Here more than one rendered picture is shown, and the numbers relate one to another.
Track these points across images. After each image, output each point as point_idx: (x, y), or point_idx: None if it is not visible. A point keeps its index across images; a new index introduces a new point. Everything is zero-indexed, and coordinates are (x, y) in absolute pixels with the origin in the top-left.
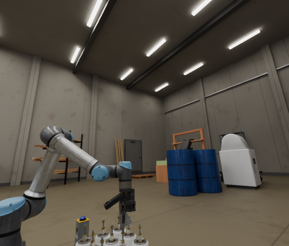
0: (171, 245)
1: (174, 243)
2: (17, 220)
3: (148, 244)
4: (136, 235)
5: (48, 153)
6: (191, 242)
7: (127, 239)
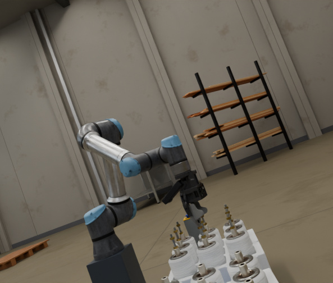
0: None
1: None
2: (103, 226)
3: (245, 238)
4: (316, 228)
5: None
6: None
7: (227, 235)
